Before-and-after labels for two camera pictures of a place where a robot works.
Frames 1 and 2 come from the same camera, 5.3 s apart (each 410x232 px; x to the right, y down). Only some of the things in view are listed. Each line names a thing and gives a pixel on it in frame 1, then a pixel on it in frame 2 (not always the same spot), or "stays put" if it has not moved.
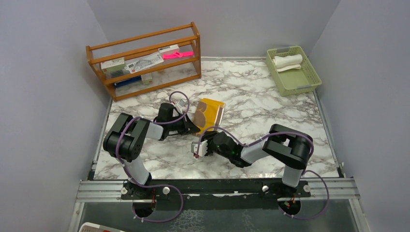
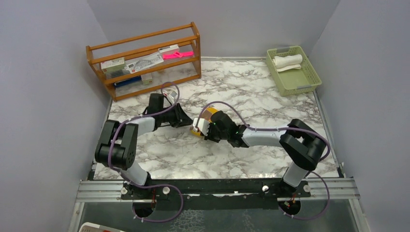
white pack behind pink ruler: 171,49 stays put
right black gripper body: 211,146 to 215,135
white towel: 289,62 stays put
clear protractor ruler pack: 139,64 stays put
